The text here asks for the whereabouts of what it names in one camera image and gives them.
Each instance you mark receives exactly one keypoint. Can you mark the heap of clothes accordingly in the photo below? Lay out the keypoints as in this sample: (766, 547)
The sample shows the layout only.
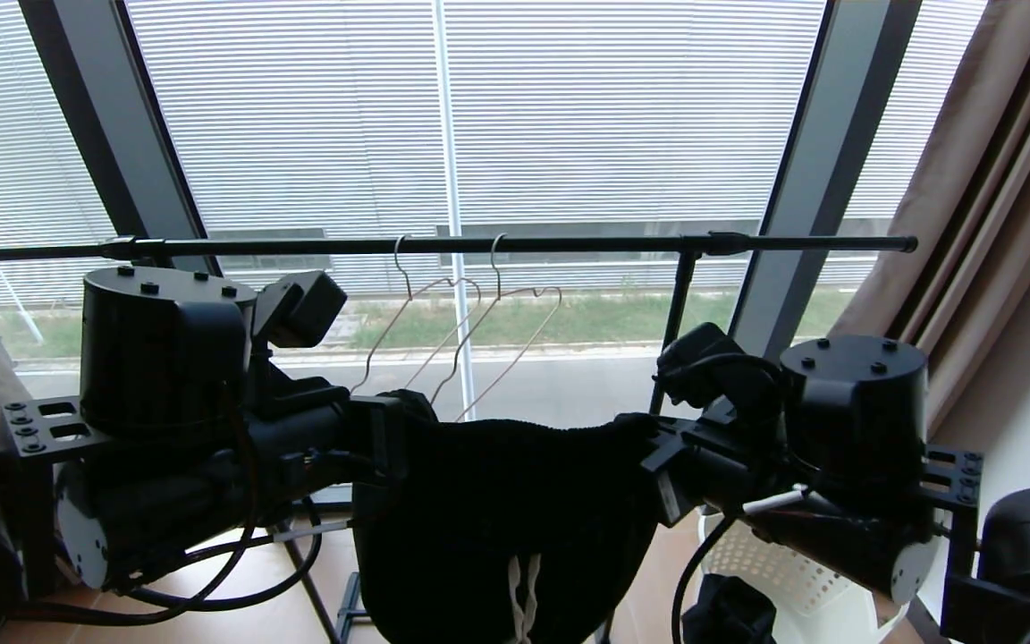
(730, 617)

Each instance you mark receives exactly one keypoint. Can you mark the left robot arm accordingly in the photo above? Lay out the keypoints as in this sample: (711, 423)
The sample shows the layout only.
(162, 349)

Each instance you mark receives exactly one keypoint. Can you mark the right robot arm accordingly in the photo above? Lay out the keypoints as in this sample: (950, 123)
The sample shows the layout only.
(855, 411)

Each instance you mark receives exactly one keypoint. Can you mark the pink clothes hanger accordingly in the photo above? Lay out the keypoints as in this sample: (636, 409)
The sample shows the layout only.
(409, 291)
(498, 288)

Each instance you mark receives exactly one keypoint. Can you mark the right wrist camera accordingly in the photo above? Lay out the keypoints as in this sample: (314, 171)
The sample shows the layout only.
(698, 362)

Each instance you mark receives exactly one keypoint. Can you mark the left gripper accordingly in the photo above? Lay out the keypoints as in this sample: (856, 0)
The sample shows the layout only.
(211, 492)

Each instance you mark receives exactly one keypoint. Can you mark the white laundry basket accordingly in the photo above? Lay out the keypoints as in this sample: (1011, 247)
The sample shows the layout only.
(801, 599)

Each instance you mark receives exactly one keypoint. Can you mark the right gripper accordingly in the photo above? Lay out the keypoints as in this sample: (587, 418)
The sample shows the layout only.
(837, 537)

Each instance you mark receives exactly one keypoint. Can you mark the black clothes rack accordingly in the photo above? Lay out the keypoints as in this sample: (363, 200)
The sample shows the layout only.
(569, 244)

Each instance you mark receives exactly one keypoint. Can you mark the black shorts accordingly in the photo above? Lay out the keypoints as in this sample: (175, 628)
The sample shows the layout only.
(497, 501)

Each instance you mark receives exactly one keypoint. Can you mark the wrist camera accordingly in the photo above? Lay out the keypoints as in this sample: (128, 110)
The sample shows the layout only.
(698, 362)
(300, 309)

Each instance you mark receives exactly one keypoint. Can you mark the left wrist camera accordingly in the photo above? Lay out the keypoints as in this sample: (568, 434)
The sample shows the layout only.
(300, 309)

